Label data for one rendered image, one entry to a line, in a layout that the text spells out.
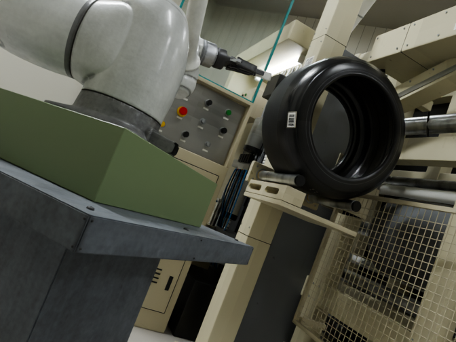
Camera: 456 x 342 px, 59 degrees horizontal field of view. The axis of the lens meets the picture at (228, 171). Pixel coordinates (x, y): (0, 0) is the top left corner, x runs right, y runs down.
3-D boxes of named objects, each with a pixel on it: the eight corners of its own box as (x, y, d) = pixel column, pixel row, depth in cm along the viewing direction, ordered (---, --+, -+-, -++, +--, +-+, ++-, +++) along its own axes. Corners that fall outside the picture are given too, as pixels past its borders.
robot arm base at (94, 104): (151, 146, 61) (165, 113, 62) (36, 104, 67) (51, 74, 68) (186, 171, 78) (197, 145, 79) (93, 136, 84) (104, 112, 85)
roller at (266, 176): (262, 168, 183) (267, 176, 184) (255, 174, 182) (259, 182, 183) (302, 172, 151) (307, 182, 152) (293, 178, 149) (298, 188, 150)
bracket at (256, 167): (244, 180, 183) (252, 160, 184) (313, 210, 196) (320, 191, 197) (247, 180, 180) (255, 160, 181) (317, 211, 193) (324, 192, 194)
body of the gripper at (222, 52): (220, 44, 144) (243, 53, 148) (213, 49, 152) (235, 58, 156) (215, 64, 144) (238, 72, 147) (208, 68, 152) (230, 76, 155)
